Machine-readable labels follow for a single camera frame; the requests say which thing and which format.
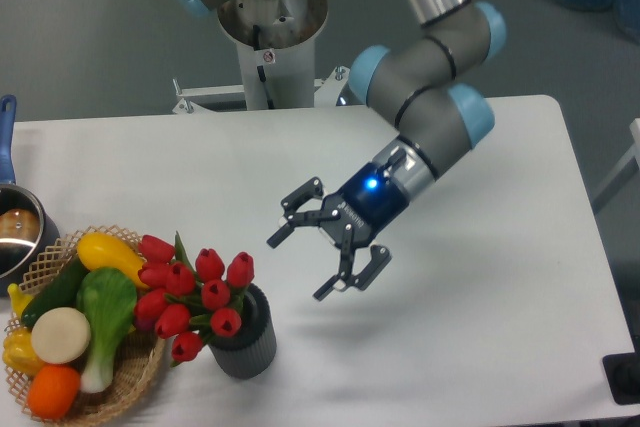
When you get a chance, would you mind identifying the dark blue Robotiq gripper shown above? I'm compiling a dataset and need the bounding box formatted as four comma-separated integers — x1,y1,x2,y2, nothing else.
267,136,438,301

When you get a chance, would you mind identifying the red tulip bouquet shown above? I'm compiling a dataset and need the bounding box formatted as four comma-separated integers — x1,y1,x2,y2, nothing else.
134,235,255,366

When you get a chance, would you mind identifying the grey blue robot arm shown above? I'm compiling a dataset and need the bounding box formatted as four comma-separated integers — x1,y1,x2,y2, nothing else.
179,0,506,300

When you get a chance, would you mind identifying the dark grey ribbed vase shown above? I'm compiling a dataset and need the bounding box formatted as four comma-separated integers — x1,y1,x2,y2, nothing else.
208,284,277,379

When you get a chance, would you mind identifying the red radish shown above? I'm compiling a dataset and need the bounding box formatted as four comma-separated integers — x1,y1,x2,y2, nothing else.
133,316,156,332

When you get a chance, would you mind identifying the woven wicker basket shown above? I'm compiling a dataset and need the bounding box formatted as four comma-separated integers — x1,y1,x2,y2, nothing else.
1,226,166,426

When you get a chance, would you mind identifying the green bok choy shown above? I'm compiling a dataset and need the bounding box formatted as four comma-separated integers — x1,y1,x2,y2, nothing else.
76,267,137,394

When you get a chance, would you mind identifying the yellow squash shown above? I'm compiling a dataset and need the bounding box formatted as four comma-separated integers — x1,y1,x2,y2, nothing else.
76,232,149,290

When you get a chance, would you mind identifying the green cucumber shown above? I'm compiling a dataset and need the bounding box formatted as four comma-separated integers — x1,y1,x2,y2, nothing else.
20,256,89,328

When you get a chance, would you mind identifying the beige round bun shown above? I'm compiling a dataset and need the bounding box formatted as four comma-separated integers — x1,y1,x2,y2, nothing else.
31,307,91,364

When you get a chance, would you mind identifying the orange fruit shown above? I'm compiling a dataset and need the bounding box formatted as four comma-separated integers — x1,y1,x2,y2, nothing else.
27,364,80,420

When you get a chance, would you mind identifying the yellow banana tip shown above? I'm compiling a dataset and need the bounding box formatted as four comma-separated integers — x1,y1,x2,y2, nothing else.
7,283,33,318

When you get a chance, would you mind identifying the black device at table edge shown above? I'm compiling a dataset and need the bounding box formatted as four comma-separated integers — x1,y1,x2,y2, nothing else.
602,353,639,405

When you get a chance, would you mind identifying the yellow bell pepper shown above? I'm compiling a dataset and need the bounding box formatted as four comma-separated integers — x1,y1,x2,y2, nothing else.
2,327,45,377

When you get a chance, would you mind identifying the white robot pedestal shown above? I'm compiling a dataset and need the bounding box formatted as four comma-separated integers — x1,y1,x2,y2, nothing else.
173,0,350,113

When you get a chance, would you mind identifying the blue handled saucepan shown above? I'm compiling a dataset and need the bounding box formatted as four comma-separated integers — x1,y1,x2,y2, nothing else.
1,95,59,298

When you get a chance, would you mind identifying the white frame at right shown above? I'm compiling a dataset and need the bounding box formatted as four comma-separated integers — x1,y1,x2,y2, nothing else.
591,118,639,215

